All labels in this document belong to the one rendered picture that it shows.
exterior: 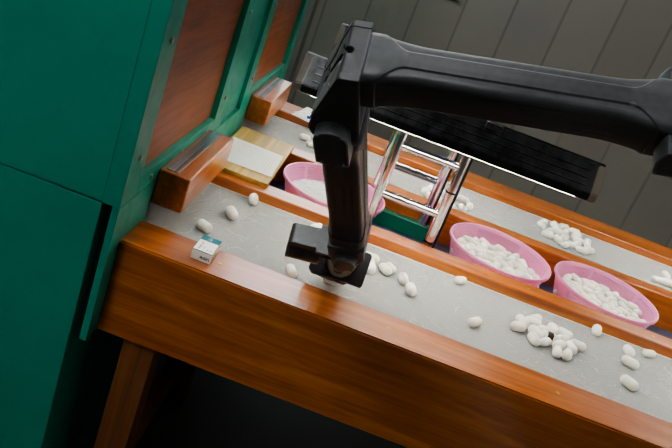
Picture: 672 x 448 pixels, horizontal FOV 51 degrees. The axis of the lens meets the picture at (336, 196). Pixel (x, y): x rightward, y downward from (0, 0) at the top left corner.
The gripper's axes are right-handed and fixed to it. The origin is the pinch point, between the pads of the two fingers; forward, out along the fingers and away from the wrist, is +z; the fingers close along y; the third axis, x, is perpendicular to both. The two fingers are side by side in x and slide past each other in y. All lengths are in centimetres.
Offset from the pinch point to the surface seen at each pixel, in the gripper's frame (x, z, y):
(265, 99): -44, 44, 32
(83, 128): -2, -30, 45
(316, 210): -14.2, 19.0, 8.3
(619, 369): -2, 9, -62
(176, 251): 8.8, -13.7, 27.3
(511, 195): -54, 76, -46
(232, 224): -2.5, 6.5, 22.9
